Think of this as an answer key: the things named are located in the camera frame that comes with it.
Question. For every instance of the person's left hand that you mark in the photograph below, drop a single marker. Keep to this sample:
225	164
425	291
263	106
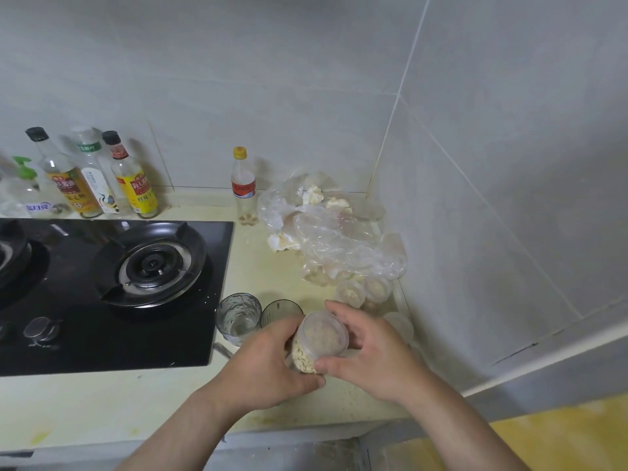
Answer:
255	372

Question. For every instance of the person's right hand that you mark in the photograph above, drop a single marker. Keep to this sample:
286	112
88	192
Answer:
382	362

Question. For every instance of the clear textured drinking glass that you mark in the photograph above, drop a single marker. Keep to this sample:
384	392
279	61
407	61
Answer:
238	318

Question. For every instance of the dark tinted drinking glass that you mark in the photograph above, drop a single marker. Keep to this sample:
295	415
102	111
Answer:
279	313

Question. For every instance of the clear plastic bag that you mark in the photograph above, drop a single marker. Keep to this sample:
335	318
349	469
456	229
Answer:
338	240

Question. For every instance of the crumpled white tissue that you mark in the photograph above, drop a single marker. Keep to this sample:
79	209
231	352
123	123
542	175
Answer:
283	242
338	205
312	195

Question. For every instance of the black round stove burner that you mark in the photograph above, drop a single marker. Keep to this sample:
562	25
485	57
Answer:
12	259
152	264

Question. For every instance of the yellow cap red label bottle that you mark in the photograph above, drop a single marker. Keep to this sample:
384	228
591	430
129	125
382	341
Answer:
244	188

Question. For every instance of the yellow label vinegar bottle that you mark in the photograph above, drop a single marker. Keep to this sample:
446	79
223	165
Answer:
137	188

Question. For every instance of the black glass gas stove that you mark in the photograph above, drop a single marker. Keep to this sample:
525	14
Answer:
73	250

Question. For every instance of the white cap green band bottle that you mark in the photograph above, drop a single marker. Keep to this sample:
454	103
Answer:
100	186

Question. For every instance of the black cap yellow label bottle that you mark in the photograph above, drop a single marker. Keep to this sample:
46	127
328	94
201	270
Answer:
73	191

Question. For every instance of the green pump clear bottle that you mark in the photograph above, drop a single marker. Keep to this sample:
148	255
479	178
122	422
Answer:
29	191

